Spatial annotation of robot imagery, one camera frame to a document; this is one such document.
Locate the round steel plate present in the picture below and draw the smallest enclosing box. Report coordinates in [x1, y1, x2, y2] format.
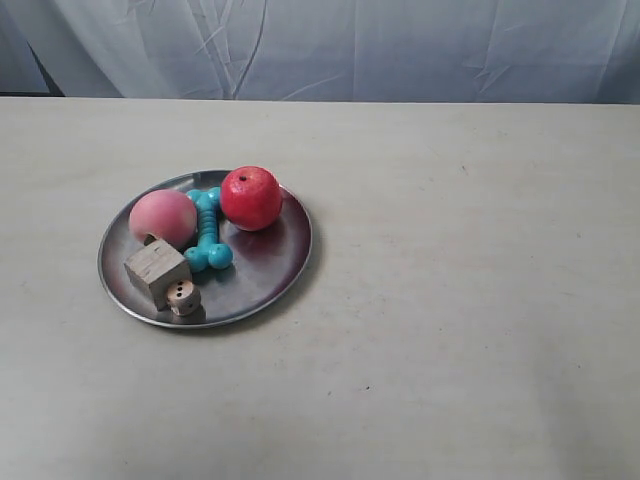
[98, 188, 313, 330]

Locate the red toy apple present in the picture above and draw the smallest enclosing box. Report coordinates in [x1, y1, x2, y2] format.
[220, 166, 283, 232]

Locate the teal rubber bone toy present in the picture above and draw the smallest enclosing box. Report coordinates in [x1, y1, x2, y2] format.
[184, 187, 233, 273]

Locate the small wooden die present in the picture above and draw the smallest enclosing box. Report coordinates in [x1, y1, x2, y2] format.
[166, 280, 201, 317]

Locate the pink toy peach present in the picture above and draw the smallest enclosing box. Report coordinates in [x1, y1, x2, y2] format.
[128, 189, 197, 250]

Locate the wooden cube block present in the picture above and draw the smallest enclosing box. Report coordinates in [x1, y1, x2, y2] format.
[124, 239, 192, 310]

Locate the white backdrop cloth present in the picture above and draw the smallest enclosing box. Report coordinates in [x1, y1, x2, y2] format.
[1, 1, 639, 104]

